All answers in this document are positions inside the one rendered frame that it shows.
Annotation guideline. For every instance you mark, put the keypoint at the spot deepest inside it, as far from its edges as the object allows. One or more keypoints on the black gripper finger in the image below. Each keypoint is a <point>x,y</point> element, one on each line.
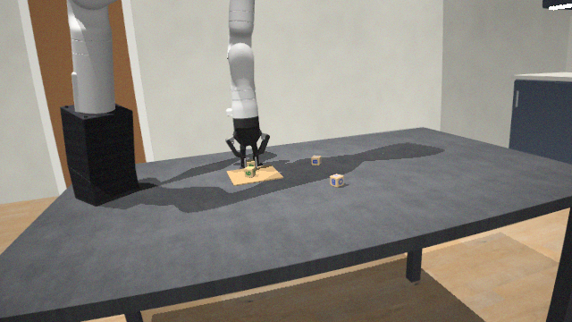
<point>265,138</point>
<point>242,153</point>

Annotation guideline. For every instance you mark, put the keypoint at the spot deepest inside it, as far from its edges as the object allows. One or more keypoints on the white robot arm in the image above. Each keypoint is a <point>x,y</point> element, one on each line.
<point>93,64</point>

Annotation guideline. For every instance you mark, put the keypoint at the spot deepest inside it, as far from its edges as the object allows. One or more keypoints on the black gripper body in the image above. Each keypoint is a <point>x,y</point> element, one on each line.
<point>242,127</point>

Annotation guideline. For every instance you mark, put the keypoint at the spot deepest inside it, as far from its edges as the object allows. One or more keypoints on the tan square mat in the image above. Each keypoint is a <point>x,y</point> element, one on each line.
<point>263,173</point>

